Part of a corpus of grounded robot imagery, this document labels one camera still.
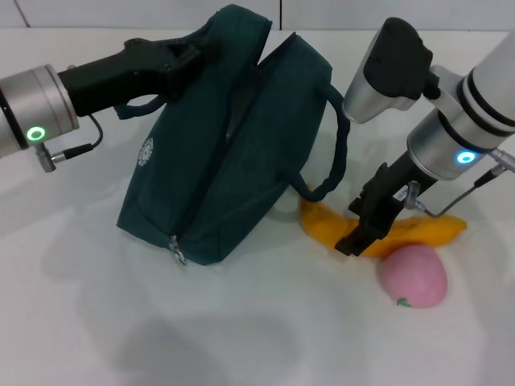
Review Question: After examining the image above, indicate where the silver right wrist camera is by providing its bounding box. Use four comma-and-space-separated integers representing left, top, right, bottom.
341, 16, 442, 124

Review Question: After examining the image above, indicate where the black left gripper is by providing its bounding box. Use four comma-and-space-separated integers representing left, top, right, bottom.
56, 31, 223, 118

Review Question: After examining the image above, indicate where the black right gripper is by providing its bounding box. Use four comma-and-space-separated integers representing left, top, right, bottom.
335, 151, 439, 258

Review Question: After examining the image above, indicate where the dark teal fabric lunch bag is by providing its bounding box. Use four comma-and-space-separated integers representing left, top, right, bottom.
113, 3, 353, 267

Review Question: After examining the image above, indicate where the yellow toy banana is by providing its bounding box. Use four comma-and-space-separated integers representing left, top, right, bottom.
299, 183, 468, 258

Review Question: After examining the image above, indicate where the pink toy peach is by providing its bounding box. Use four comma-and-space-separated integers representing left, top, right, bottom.
376, 244, 448, 310

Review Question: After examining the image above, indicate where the grey right wrist cable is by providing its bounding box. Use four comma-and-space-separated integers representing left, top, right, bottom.
404, 148, 515, 219

